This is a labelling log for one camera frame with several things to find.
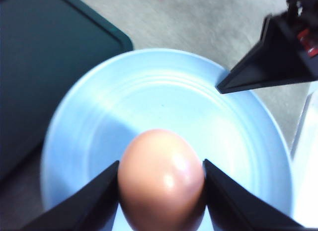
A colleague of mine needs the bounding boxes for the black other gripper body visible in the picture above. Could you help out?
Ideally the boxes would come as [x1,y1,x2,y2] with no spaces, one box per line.
[283,0,318,75]

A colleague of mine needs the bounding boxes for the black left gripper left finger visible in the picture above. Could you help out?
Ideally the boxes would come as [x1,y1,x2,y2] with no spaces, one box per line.
[21,161,120,231]

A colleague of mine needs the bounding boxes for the brown egg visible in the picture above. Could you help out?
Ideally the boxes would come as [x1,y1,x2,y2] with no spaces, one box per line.
[117,129,206,231]

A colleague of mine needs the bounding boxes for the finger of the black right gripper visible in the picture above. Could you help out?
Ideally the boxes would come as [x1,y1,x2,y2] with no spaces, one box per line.
[217,13,318,94]

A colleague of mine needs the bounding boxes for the blue plate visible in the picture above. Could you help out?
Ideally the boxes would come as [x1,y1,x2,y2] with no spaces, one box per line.
[41,49,292,219]

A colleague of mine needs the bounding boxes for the black serving tray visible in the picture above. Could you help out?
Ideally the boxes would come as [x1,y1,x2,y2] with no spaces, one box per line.
[0,0,133,180]

